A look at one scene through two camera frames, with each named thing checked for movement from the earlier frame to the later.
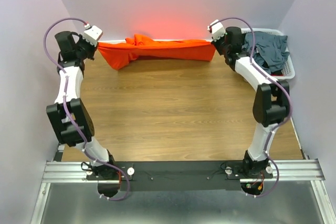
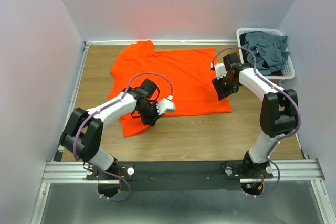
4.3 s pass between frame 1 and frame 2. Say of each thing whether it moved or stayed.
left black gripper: moved
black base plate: stayed
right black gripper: moved
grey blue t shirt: stayed
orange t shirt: moved
